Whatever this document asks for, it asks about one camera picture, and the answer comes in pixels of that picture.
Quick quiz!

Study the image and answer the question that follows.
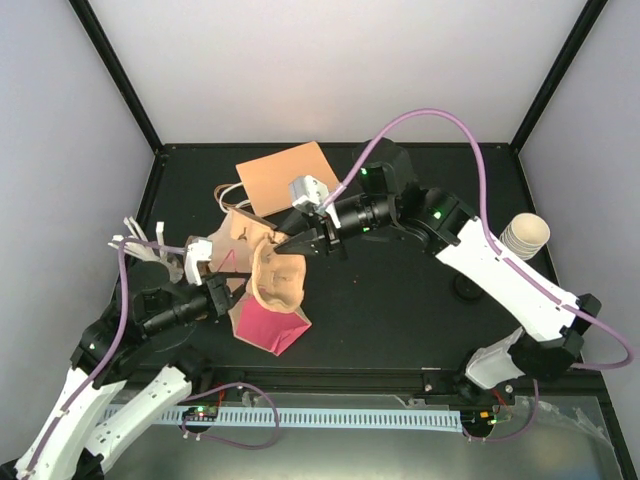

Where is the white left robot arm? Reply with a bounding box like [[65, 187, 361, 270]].
[[1, 261, 249, 479]]

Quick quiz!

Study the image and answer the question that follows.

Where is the white straws bundle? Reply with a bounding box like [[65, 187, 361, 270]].
[[123, 216, 184, 284]]

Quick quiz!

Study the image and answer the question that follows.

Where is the plain brown paper bag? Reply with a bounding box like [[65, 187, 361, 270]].
[[214, 142, 339, 217]]

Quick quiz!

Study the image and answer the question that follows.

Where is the light blue cable duct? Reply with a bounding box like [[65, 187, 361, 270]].
[[99, 403, 462, 434]]

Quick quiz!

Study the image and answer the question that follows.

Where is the black frame post right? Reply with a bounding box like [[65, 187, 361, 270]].
[[510, 0, 609, 153]]

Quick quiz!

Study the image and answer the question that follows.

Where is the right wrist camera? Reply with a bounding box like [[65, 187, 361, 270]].
[[289, 175, 329, 215]]

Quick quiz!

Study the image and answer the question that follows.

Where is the black frame post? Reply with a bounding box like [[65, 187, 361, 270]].
[[510, 0, 609, 153], [68, 0, 163, 153]]

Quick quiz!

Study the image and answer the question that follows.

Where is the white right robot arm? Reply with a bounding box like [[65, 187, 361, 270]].
[[275, 138, 601, 403]]

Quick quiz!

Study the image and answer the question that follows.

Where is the black frame post left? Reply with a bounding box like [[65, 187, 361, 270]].
[[68, 0, 163, 153]]

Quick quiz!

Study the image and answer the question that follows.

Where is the cream cakes paper bag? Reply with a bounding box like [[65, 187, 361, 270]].
[[208, 208, 312, 356]]

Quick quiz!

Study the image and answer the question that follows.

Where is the stack of paper cups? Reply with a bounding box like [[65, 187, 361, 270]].
[[499, 213, 551, 261]]

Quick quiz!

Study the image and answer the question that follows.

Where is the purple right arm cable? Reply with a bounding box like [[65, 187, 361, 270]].
[[319, 107, 639, 371]]

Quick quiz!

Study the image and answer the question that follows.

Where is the black cup lid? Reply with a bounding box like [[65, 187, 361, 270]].
[[452, 275, 485, 304]]

